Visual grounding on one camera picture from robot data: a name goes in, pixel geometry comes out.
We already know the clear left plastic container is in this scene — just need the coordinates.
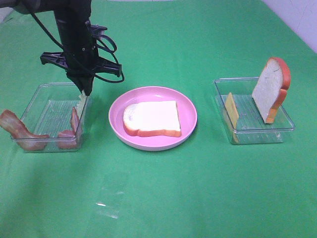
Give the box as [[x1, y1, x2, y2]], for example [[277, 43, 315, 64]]
[[11, 83, 90, 153]]

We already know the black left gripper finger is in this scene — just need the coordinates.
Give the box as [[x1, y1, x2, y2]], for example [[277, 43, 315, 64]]
[[70, 74, 84, 93], [84, 75, 94, 96]]

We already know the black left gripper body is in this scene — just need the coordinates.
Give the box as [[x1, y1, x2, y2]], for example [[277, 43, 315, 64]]
[[40, 20, 122, 77]]

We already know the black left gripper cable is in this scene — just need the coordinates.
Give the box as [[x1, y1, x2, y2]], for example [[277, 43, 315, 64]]
[[29, 11, 125, 83]]

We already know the bacon strip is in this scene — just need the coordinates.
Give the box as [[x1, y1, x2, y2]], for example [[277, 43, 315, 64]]
[[57, 107, 80, 149], [0, 110, 49, 151]]

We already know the green lettuce leaf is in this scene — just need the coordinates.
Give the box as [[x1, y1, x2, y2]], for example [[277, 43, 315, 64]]
[[75, 92, 88, 116]]

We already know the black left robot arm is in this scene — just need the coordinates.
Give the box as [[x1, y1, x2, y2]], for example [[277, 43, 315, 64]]
[[0, 0, 124, 96]]

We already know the green tablecloth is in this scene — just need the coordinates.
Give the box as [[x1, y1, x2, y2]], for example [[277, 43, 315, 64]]
[[0, 0, 317, 238]]

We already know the clear right plastic container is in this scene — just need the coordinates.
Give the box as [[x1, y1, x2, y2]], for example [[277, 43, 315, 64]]
[[212, 77, 295, 144]]

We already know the clear plastic container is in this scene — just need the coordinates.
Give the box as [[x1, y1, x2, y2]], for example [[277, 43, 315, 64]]
[[212, 77, 295, 144], [11, 83, 90, 153]]

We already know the pink plate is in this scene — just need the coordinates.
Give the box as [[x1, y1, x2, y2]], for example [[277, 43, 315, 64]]
[[108, 86, 198, 151]]

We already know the yellow cheese slice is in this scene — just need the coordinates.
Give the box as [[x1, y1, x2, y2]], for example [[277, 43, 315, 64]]
[[223, 92, 239, 144]]

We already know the bread slice with crust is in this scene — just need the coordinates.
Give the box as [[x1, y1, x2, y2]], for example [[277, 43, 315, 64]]
[[123, 101, 181, 137]]

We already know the upright bread slice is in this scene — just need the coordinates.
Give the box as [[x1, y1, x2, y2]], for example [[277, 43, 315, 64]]
[[252, 57, 291, 124]]

